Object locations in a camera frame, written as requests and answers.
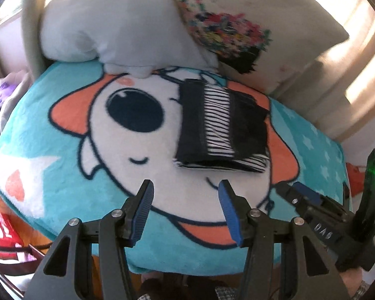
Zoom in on grey plush pillow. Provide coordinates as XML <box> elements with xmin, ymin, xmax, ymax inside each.
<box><xmin>39</xmin><ymin>0</ymin><xmax>219</xmax><ymax>79</ymax></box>

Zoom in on cream floral printed pillow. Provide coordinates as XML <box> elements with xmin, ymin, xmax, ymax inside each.
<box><xmin>169</xmin><ymin>0</ymin><xmax>351</xmax><ymax>96</ymax></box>

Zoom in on dark pants with striped lining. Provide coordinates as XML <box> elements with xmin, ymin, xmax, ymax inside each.
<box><xmin>174</xmin><ymin>77</ymin><xmax>271</xmax><ymax>174</ymax></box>

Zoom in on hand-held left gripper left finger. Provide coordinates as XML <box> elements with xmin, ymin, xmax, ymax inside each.
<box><xmin>25</xmin><ymin>179</ymin><xmax>155</xmax><ymax>300</ymax></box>

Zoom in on beige bed post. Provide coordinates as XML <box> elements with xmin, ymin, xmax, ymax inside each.
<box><xmin>20</xmin><ymin>0</ymin><xmax>49</xmax><ymax>80</ymax></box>

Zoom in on beige padded bed rail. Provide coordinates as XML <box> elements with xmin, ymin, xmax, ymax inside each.
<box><xmin>267</xmin><ymin>50</ymin><xmax>351</xmax><ymax>144</ymax></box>

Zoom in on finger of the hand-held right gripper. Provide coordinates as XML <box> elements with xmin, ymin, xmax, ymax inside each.
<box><xmin>274</xmin><ymin>181</ymin><xmax>310</xmax><ymax>216</ymax></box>
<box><xmin>292</xmin><ymin>181</ymin><xmax>324</xmax><ymax>205</ymax></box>

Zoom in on orange red cloth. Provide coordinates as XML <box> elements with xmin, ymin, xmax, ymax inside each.
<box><xmin>345</xmin><ymin>162</ymin><xmax>365</xmax><ymax>194</ymax></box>

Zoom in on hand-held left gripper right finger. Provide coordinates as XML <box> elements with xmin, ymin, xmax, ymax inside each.
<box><xmin>218</xmin><ymin>179</ymin><xmax>351</xmax><ymax>300</ymax></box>

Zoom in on teal cartoon printed blanket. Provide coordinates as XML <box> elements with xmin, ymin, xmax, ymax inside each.
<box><xmin>0</xmin><ymin>61</ymin><xmax>351</xmax><ymax>277</ymax></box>

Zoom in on person's dark checked clothing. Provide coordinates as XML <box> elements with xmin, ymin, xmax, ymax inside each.
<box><xmin>137</xmin><ymin>273</ymin><xmax>241</xmax><ymax>300</ymax></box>

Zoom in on pink purple clothes pile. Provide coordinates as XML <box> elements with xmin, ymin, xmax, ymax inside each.
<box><xmin>0</xmin><ymin>72</ymin><xmax>32</xmax><ymax>138</ymax></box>

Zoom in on person's right forearm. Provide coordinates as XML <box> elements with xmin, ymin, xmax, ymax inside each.
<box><xmin>339</xmin><ymin>264</ymin><xmax>375</xmax><ymax>300</ymax></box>

